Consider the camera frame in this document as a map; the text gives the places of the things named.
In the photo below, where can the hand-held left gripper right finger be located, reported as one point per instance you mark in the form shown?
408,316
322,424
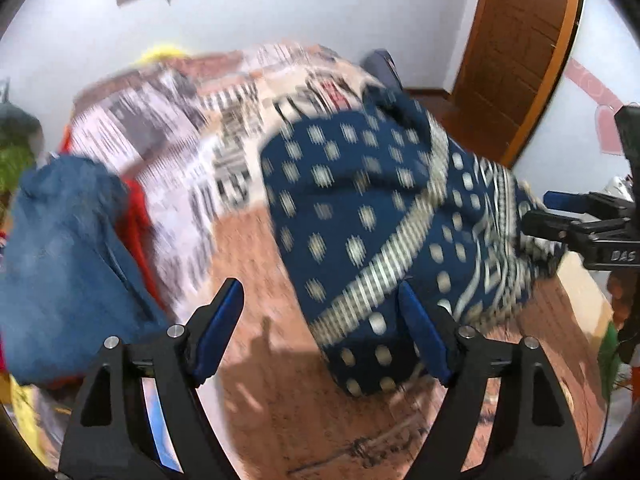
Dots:
425,335

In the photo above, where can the navy patterned garment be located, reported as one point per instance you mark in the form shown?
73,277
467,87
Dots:
375,210

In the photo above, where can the wooden door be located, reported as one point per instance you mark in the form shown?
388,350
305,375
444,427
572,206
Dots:
520,60

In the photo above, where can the green cloth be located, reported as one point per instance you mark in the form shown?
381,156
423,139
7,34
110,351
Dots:
12,160

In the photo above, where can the yellow plush item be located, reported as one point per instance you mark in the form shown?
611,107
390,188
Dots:
160,53

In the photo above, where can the yellow cloth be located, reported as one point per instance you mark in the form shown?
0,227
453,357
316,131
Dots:
25,415

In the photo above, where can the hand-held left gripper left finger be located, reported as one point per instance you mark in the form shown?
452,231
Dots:
219,332

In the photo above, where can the pink wall sticker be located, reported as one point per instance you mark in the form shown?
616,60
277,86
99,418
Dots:
595,95

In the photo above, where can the printed blanket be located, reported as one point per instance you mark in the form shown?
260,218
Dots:
225,125

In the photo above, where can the red cloth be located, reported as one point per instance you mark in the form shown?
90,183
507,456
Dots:
137,225

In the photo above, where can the blue jeans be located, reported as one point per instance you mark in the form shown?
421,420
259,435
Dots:
60,260

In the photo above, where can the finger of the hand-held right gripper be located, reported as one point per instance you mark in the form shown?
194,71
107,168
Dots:
565,201
547,227

